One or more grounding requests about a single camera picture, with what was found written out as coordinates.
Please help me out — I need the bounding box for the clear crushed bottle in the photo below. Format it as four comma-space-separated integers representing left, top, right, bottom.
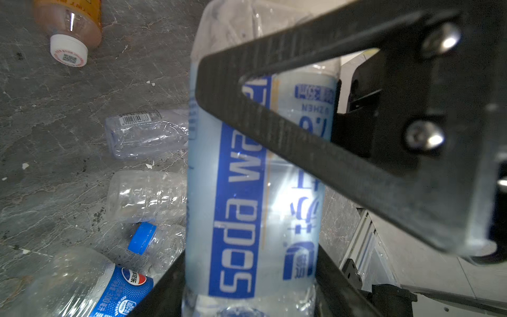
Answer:
106, 170, 187, 224

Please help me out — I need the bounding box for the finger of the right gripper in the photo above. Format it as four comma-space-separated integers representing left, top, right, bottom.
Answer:
196, 1, 506, 256

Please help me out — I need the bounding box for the Pepsi blue label bottle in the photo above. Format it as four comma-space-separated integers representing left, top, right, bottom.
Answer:
8, 247, 154, 316

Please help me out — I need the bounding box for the clear bottle blue cap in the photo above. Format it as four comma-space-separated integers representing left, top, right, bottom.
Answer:
182, 1, 341, 316

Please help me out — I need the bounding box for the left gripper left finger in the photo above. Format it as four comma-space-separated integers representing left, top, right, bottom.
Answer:
128, 251, 186, 317

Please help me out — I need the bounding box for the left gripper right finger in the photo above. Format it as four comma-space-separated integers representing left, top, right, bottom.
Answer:
315, 246, 381, 317

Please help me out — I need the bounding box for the blue label bottle centre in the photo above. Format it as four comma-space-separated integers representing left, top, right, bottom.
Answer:
100, 223, 186, 281

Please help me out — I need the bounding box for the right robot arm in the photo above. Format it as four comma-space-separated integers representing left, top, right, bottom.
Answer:
182, 1, 506, 316

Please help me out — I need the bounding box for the amber tea bottle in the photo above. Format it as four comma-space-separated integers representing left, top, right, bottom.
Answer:
34, 0, 102, 67

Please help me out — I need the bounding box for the clear bottle white cap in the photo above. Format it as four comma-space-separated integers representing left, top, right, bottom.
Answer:
104, 109, 190, 159

